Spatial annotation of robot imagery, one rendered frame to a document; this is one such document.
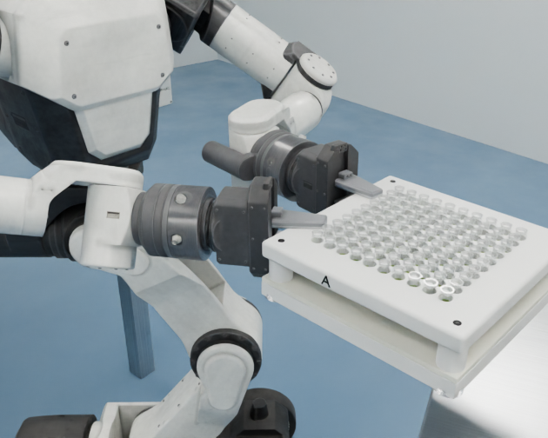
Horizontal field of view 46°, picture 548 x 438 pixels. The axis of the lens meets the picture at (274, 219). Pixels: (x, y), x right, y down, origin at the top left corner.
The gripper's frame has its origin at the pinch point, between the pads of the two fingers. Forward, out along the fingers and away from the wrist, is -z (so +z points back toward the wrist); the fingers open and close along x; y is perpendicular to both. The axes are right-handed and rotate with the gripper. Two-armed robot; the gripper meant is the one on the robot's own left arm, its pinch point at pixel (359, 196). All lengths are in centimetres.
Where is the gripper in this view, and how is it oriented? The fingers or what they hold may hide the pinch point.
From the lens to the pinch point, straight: 82.7
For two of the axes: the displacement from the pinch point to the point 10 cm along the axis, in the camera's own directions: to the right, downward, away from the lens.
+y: -7.8, 2.9, -5.5
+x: 0.2, 8.9, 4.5
